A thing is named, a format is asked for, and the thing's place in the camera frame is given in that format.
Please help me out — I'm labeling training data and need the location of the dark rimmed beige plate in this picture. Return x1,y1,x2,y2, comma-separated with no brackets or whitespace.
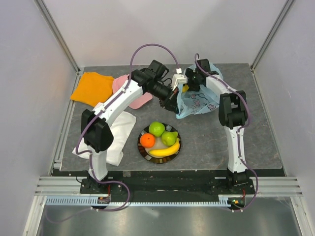
137,123,182,164

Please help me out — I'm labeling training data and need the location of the green fake pear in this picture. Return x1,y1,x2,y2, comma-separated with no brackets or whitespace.
161,131,178,147

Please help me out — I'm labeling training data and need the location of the white folded cloth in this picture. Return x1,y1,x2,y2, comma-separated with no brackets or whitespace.
71,103,137,167

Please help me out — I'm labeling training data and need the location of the green fake apple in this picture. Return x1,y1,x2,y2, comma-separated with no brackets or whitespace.
149,121,165,137

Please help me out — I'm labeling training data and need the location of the yellow fake lemon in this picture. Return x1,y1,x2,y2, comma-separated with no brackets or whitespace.
182,84,189,93

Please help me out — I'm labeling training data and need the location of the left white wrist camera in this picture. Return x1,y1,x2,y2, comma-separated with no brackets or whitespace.
171,68,188,91

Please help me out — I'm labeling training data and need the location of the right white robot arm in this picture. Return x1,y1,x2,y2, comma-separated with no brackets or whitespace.
185,58,249,194

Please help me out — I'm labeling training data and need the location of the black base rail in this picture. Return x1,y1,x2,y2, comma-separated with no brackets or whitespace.
80,170,255,195

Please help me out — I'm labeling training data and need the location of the orange fake fruit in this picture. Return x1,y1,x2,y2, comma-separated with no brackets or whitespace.
140,133,156,148

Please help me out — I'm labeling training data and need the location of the white slotted cable duct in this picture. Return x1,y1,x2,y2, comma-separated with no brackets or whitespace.
45,196,245,207

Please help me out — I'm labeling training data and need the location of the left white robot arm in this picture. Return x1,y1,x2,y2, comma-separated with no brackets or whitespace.
81,60,184,193

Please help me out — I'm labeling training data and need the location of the light blue plastic bag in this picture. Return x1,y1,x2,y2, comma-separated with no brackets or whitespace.
175,62,225,120

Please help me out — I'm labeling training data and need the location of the pink baseball cap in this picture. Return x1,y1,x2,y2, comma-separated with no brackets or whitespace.
112,74,153,110

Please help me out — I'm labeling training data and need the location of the yellow fake banana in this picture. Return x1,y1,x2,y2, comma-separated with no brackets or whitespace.
149,138,180,157

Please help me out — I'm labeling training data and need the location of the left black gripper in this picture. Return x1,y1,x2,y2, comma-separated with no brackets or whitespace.
148,81,180,115

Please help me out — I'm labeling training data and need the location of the orange folded cloth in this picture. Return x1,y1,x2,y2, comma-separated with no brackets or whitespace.
70,72,114,107

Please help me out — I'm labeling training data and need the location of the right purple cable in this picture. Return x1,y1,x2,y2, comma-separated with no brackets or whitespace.
194,53,258,214

